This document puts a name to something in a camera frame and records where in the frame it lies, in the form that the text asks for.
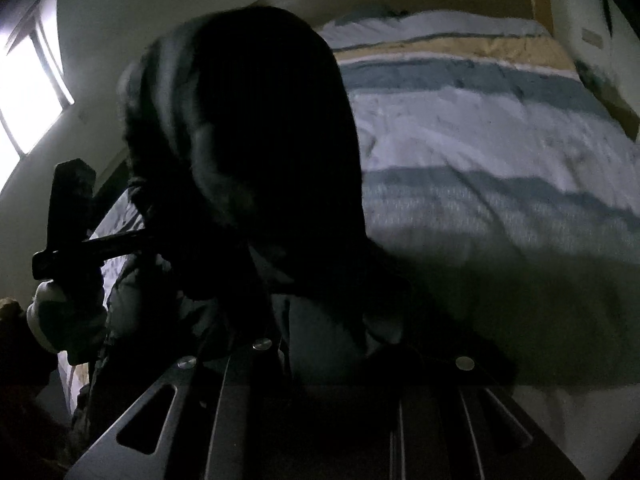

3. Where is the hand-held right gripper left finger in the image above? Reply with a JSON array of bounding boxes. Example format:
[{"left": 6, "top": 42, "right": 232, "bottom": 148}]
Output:
[{"left": 65, "top": 337, "right": 301, "bottom": 480}]

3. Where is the striped duvet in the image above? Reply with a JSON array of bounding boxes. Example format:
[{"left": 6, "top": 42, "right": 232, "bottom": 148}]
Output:
[{"left": 57, "top": 10, "right": 640, "bottom": 480}]

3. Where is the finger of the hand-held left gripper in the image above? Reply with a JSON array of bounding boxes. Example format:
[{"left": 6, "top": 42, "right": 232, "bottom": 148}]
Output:
[{"left": 81, "top": 229, "right": 152, "bottom": 262}]

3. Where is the window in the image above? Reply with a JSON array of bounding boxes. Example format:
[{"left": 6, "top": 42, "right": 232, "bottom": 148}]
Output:
[{"left": 0, "top": 0, "right": 77, "bottom": 192}]

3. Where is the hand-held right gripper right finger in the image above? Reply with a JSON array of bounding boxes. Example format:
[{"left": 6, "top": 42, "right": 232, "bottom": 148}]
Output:
[{"left": 395, "top": 355, "right": 588, "bottom": 480}]

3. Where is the black puffer jacket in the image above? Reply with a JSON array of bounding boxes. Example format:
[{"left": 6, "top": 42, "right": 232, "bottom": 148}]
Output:
[{"left": 70, "top": 5, "right": 521, "bottom": 461}]

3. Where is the person's left hand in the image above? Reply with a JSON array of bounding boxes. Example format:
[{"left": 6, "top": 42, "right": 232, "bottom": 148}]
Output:
[{"left": 27, "top": 279, "right": 109, "bottom": 357}]

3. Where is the striped pillow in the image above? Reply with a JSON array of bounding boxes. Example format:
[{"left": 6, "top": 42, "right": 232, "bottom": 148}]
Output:
[{"left": 319, "top": 10, "right": 551, "bottom": 45}]

